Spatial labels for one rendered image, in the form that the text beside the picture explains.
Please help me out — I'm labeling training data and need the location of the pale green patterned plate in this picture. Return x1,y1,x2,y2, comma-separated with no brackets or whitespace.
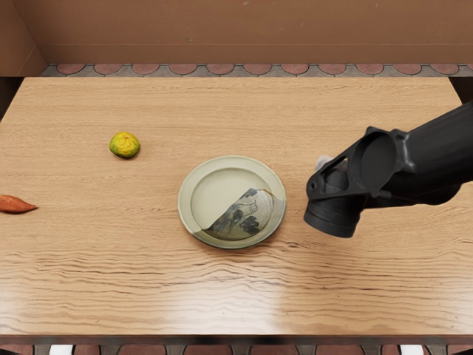
177,155,287,250

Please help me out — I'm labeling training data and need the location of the yellow-green citrus fruit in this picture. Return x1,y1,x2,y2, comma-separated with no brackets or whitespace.
109,131,141,160

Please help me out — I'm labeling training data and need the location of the orange sweet potato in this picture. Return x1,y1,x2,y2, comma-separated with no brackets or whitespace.
0,194,38,214

